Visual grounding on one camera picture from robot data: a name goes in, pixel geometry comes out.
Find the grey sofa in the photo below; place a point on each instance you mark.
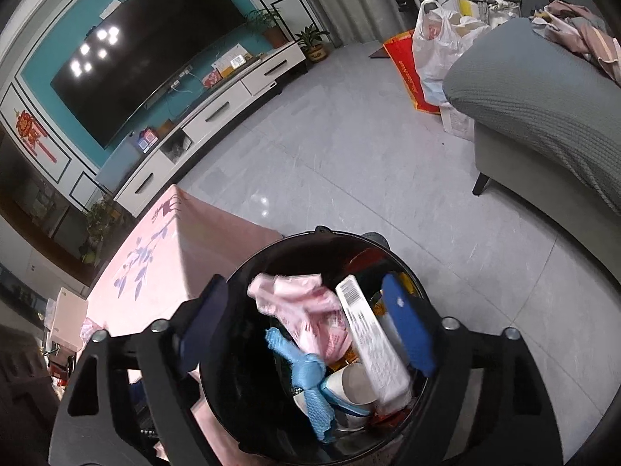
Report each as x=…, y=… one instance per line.
x=533, y=82

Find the bushy potted plant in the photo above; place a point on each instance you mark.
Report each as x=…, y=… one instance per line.
x=99, y=228

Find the blue foam net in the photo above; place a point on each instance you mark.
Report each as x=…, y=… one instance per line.
x=310, y=388

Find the red knot wall ornament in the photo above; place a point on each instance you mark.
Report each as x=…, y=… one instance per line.
x=31, y=131

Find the white cardboard board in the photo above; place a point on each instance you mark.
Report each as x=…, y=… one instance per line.
x=70, y=315

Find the striped paper cup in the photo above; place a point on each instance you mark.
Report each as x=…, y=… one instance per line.
x=354, y=383

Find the long white printed box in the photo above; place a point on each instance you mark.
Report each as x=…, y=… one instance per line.
x=373, y=349

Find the printed cardboard box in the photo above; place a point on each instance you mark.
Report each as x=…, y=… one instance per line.
x=458, y=124

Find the clear storage box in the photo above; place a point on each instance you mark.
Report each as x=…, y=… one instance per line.
x=119, y=167

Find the pink clothes pile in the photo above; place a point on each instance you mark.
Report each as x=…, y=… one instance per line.
x=582, y=29

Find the desk calendar cards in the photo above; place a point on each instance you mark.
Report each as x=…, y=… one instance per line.
x=228, y=63

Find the large white plastic bag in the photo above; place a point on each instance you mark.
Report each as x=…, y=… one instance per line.
x=436, y=48

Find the red gift bag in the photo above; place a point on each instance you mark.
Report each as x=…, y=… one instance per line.
x=412, y=82

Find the pink snack packet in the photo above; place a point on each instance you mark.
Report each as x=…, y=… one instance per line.
x=301, y=310

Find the small code sign stand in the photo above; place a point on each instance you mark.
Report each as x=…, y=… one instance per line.
x=145, y=141

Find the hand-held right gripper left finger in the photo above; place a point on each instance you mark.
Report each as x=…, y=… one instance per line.
x=206, y=320

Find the tall potted plant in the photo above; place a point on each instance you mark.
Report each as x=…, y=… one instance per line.
x=269, y=29

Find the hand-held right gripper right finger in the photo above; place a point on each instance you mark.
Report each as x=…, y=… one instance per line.
x=405, y=315

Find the black television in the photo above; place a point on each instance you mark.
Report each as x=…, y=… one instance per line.
x=145, y=48

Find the white television cabinet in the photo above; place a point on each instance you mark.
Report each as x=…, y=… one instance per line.
x=218, y=107

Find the black trash bin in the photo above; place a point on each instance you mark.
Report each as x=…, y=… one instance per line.
x=233, y=388

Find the dark floor mat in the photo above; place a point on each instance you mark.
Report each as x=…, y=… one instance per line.
x=378, y=53

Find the small potted plant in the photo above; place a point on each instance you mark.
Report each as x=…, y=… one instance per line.
x=313, y=46

